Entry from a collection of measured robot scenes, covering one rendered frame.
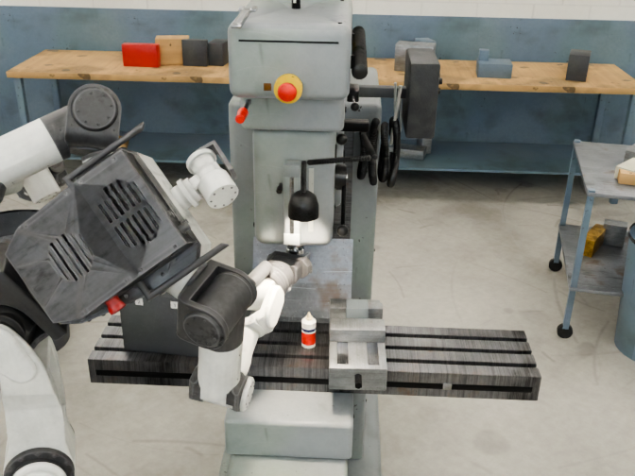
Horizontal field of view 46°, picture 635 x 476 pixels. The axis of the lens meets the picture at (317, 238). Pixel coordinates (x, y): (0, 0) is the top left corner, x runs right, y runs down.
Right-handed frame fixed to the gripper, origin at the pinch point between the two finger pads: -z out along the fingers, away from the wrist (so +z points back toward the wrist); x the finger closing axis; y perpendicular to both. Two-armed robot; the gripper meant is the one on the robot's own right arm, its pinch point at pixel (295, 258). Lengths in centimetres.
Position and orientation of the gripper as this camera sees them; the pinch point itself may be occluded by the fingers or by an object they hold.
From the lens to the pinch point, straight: 200.8
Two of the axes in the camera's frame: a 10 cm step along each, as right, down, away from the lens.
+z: -3.7, 3.9, -8.4
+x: -9.3, -1.7, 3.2
